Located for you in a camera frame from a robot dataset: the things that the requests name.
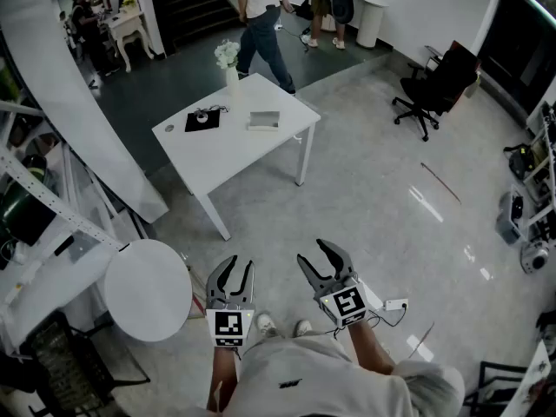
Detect person's right forearm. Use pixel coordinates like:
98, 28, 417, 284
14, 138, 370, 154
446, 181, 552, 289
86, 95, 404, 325
345, 319, 397, 376

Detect round white side table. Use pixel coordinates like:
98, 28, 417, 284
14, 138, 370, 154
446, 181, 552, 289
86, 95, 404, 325
103, 238, 207, 344

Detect black wire chair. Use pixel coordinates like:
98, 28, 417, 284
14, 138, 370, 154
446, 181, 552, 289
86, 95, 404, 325
24, 309, 151, 417

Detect white metal shelf rack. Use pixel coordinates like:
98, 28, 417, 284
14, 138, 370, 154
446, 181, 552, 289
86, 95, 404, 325
0, 99, 132, 252

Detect black square mat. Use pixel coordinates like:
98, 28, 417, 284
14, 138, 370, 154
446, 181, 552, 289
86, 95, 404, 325
183, 110, 222, 134

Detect dark green round bag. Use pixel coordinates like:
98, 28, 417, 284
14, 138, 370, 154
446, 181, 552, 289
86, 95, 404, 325
0, 154, 58, 248

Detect black and yellow bag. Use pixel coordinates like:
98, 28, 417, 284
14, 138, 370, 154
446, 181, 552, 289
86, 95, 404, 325
503, 142, 536, 182

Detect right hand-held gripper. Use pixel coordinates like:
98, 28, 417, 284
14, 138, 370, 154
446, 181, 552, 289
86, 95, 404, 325
296, 237, 371, 330

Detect white round device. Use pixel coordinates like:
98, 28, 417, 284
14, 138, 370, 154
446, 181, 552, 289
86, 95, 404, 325
520, 241, 553, 275

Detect white cylindrical pedestal table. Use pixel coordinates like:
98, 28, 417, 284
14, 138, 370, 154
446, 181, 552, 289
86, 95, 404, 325
350, 0, 390, 50

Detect white ornate desk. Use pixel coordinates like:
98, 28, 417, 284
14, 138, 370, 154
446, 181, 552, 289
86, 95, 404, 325
103, 10, 156, 74

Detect person's left white shoe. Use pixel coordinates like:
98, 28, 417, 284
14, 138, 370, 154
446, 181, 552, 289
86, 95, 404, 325
255, 312, 280, 339

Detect tall white vase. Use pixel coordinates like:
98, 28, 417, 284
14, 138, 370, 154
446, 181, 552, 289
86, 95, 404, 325
225, 64, 242, 102

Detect white equipment shelf cart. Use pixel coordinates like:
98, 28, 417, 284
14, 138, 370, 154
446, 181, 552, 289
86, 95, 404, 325
522, 101, 556, 235

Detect dark wooden staircase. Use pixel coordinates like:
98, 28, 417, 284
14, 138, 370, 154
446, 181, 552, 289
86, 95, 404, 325
147, 0, 247, 56

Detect person's left forearm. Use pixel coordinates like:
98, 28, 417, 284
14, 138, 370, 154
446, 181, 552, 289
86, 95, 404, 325
206, 344, 241, 413

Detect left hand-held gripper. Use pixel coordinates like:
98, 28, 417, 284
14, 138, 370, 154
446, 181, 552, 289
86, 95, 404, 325
204, 255, 256, 348

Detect thin red stick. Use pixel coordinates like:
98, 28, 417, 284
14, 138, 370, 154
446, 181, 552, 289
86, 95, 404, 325
420, 161, 462, 205

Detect white flower bouquet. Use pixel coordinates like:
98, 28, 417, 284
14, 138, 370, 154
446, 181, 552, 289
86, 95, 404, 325
213, 38, 242, 71

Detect black office chair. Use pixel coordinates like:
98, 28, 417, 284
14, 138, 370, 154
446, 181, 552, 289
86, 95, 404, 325
391, 39, 481, 143

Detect person's white shirt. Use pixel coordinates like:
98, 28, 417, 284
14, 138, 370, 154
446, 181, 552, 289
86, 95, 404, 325
203, 334, 467, 417

